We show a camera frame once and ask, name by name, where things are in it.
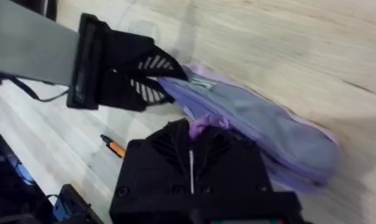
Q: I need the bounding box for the black cable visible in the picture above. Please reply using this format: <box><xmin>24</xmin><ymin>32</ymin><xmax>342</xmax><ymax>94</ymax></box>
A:
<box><xmin>9</xmin><ymin>77</ymin><xmax>71</xmax><ymax>103</ymax></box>

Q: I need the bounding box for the black wrist plate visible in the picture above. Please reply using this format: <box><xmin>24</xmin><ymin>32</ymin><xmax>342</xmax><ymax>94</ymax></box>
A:
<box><xmin>66</xmin><ymin>12</ymin><xmax>107</xmax><ymax>111</ymax></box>

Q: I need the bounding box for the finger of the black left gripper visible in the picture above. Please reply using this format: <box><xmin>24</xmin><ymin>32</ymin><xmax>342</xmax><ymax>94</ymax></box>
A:
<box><xmin>129</xmin><ymin>77</ymin><xmax>175</xmax><ymax>107</ymax></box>
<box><xmin>137</xmin><ymin>45</ymin><xmax>189</xmax><ymax>81</ymax></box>

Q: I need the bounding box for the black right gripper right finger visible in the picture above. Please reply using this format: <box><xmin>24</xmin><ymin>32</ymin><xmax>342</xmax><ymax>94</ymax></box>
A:
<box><xmin>192</xmin><ymin>126</ymin><xmax>273</xmax><ymax>195</ymax></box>

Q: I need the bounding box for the purple soft zip bag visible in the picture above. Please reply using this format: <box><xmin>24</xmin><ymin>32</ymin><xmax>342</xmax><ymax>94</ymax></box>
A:
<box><xmin>157</xmin><ymin>61</ymin><xmax>343</xmax><ymax>193</ymax></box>

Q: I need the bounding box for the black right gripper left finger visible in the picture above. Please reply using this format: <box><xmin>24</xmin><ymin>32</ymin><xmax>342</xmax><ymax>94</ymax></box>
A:
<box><xmin>112</xmin><ymin>118</ymin><xmax>194</xmax><ymax>196</ymax></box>

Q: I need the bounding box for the orange and black pen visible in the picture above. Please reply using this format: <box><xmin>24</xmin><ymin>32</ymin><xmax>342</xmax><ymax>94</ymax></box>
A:
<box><xmin>100</xmin><ymin>134</ymin><xmax>127</xmax><ymax>159</ymax></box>

